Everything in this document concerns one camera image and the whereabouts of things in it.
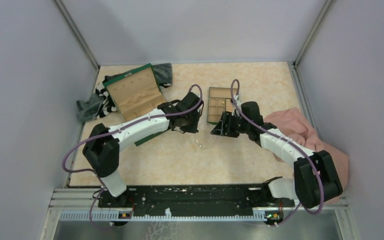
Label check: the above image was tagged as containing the pink cloth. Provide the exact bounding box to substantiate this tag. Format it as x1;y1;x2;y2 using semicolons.
264;107;350;199

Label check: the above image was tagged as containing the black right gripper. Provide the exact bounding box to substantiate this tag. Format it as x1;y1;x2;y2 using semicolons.
210;111;250;138

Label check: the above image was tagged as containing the green compartment jewelry tray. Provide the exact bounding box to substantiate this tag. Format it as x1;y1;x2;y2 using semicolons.
207;87;235;125

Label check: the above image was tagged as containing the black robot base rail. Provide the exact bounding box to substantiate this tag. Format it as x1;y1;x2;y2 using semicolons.
98;183;295;217

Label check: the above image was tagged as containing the silver bangle bracelet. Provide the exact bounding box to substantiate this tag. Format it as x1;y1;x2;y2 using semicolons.
191;130;219;150

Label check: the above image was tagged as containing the green jewelry box with lid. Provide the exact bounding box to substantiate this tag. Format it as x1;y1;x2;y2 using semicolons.
103;63;171;147

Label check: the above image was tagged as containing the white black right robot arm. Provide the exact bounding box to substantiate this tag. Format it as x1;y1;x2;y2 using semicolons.
210;101;343;209

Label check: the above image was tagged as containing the aluminium frame post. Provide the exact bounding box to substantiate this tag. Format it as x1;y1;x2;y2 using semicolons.
52;0;100;71
293;0;336;69

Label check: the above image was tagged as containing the right aluminium frame post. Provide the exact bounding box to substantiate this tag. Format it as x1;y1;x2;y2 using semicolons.
293;0;336;69

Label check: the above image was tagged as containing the grey-green zebra plush towel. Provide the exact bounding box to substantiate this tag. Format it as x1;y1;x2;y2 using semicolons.
76;63;173;123

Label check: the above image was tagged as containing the left aluminium frame post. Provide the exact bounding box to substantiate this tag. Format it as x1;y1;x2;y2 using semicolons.
52;0;100;71

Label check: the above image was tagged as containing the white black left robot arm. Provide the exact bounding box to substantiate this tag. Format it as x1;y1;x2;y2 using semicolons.
82;92;204;207

